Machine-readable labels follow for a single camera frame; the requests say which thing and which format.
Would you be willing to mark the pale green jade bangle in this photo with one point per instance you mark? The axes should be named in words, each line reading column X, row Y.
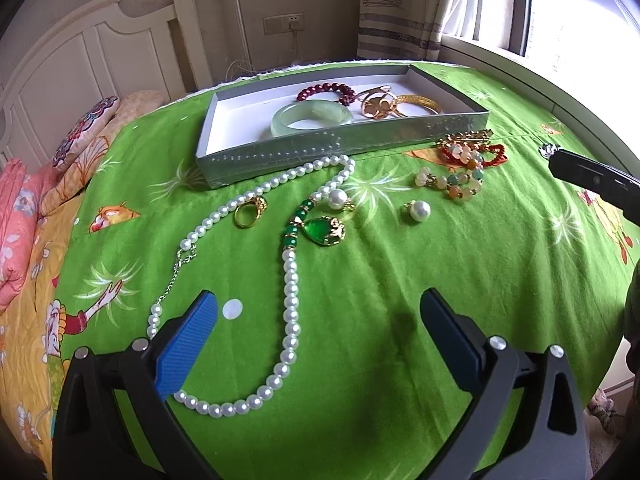
column 290, row 117

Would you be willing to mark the striped printed curtain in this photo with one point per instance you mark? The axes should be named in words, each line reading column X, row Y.
column 400, row 10

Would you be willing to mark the yellow patterned pillow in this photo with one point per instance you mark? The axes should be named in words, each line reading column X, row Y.
column 125, row 115

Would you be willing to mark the green printed blanket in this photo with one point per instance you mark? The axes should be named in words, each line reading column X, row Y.
column 380, row 270

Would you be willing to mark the embroidered floral cushion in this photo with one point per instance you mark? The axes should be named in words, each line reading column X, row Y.
column 85, row 132

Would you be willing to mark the wall socket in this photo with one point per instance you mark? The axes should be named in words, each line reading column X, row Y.
column 282, row 24

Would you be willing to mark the pink floral quilt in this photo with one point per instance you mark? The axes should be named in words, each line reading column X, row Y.
column 17, row 220

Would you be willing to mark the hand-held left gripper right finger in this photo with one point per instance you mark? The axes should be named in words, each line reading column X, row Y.
column 447, row 340

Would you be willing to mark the yellow cartoon bed sheet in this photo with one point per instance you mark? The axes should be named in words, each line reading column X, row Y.
column 30, row 350

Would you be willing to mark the gold bangle with charm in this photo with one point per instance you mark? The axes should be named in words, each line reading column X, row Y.
column 377, row 106

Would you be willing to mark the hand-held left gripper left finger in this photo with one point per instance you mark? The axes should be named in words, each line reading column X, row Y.
column 185, row 350

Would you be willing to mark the slim white lamp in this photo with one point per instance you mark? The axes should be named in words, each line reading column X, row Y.
column 241, row 25

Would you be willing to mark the large pearl with gold cap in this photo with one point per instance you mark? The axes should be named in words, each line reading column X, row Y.
column 336, row 199
column 420, row 211

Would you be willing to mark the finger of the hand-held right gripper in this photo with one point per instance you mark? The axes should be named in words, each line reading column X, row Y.
column 590, row 175

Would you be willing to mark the white wooden headboard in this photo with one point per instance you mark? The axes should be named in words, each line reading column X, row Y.
column 85, row 60

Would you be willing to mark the dark cloth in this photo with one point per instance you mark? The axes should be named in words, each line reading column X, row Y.
column 634, row 320

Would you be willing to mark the window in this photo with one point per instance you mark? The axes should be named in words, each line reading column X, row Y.
column 570, row 25

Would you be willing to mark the grey cardboard jewelry box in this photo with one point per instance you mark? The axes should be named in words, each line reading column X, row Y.
column 280, row 157

